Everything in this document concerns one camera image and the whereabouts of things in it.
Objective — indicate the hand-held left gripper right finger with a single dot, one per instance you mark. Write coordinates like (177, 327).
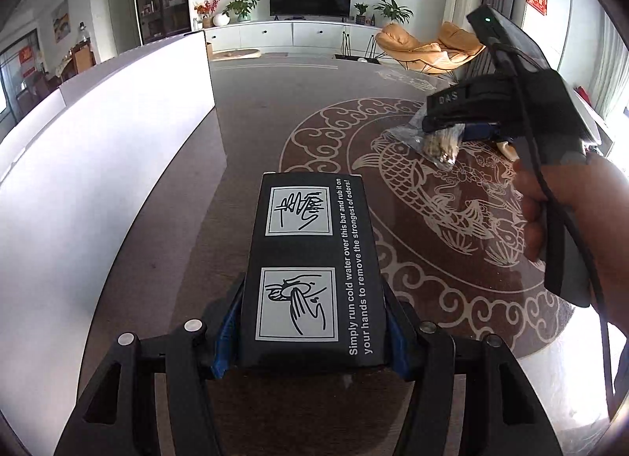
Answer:
(400, 343)

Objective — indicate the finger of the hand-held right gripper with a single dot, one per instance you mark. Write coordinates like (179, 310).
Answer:
(454, 102)
(484, 131)

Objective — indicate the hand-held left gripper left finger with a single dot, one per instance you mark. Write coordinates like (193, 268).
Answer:
(223, 343)

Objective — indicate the clear plastic bag beige contents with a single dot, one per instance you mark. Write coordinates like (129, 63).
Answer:
(440, 146)

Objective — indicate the black box with white print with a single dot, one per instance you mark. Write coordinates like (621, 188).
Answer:
(304, 249)

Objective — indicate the person's right hand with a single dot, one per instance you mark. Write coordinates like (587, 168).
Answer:
(589, 200)

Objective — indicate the orange lounge chair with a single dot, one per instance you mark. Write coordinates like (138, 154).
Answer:
(417, 50)

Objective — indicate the white sheer curtain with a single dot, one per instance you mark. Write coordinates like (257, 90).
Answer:
(612, 68)

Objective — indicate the black floor tray with stand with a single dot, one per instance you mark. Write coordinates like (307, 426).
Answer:
(354, 55)

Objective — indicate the large leafy potted plant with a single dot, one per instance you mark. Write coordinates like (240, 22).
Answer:
(393, 9)

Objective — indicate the small potted plant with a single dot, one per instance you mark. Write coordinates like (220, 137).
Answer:
(361, 13)

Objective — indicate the white television cabinet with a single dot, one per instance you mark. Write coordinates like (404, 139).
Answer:
(295, 36)

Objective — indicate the dark flat mat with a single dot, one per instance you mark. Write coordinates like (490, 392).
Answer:
(275, 54)

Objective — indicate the round beige low platform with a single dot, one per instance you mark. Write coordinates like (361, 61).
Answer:
(238, 53)

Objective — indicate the bushy green potted plant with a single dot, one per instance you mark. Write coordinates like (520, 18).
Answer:
(242, 6)

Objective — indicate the white round vase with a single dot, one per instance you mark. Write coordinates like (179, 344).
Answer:
(221, 19)

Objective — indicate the red flower arrangement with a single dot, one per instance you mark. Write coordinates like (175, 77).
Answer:
(205, 9)

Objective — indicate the wooden dining set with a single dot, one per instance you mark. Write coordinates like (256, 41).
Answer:
(73, 63)

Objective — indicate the red door poster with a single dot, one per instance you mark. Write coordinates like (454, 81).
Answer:
(27, 62)

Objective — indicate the wall painting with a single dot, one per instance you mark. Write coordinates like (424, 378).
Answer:
(60, 20)

